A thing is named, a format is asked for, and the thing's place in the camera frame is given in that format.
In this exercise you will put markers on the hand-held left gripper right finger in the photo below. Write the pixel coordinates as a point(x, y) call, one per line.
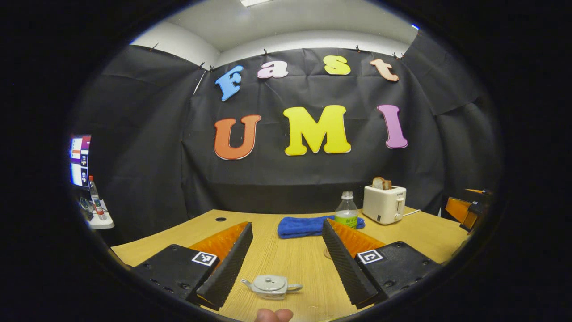
point(344, 264)

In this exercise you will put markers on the brown bread slice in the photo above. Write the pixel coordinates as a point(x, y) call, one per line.
point(387, 184)

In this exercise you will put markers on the round wooden coaster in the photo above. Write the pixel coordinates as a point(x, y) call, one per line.
point(327, 254)

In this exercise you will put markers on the white side table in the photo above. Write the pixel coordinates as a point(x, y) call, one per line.
point(103, 222)

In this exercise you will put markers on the computer monitor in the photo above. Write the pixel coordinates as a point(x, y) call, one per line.
point(80, 161)

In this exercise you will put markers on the blue towel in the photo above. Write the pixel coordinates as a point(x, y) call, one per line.
point(299, 227)

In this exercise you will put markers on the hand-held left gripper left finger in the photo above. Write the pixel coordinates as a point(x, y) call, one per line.
point(232, 264)

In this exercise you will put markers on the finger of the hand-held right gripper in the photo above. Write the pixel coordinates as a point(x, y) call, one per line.
point(458, 212)
point(478, 191)

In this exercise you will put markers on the pale bread slice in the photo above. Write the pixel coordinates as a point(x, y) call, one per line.
point(378, 183)

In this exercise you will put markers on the white teacup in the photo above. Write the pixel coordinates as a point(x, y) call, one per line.
point(270, 293)

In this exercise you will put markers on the white toaster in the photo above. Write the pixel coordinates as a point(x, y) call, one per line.
point(382, 203)

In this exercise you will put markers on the green label water bottle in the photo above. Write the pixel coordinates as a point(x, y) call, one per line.
point(346, 212)

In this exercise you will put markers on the red cap plastic bottle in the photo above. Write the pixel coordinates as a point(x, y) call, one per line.
point(96, 199)

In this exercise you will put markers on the black backdrop cloth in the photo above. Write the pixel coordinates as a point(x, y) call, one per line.
point(313, 179)

